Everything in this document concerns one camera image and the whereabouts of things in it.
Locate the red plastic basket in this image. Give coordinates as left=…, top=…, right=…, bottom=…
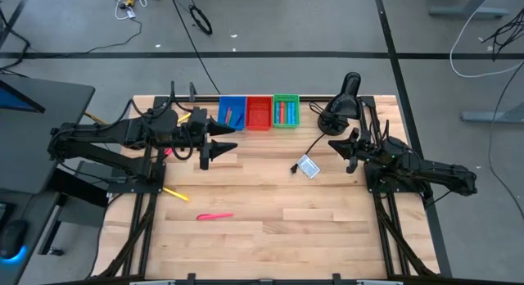
left=246, top=95, right=274, bottom=132

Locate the black desk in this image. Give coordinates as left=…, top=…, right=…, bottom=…
left=0, top=74, right=107, bottom=285

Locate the black coiled cable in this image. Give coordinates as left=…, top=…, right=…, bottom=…
left=188, top=4, right=214, bottom=36

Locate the white floor cable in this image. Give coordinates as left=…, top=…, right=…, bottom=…
left=449, top=0, right=524, bottom=79

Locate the black aluminium table frame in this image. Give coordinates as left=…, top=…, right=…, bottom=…
left=92, top=82, right=441, bottom=285

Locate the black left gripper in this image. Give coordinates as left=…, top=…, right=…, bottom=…
left=186, top=106, right=239, bottom=171

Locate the long black floor cable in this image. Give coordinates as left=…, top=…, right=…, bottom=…
left=486, top=59, right=524, bottom=220
left=168, top=0, right=222, bottom=96

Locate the black cable bundle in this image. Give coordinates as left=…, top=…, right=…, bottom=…
left=481, top=8, right=524, bottom=61

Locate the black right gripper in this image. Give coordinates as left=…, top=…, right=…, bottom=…
left=327, top=127, right=376, bottom=174

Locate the grey desk leg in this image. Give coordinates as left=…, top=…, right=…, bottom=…
left=427, top=0, right=511, bottom=20
left=460, top=101, right=524, bottom=124

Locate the blue plastic basket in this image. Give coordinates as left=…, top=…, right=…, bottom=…
left=218, top=95, right=248, bottom=132

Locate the black computer mouse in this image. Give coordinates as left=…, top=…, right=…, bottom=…
left=0, top=219, right=29, bottom=261

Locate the yellow floor cable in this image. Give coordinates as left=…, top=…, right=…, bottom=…
left=84, top=111, right=108, bottom=127

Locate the white cable warning tag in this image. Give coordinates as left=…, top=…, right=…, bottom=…
left=296, top=154, right=321, bottom=179

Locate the green plastic basket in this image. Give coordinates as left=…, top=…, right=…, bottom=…
left=273, top=93, right=302, bottom=129

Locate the white cable bundle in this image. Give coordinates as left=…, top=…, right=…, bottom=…
left=107, top=0, right=163, bottom=22

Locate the monitor with blue screen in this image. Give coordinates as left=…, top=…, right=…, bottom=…
left=0, top=79, right=47, bottom=115

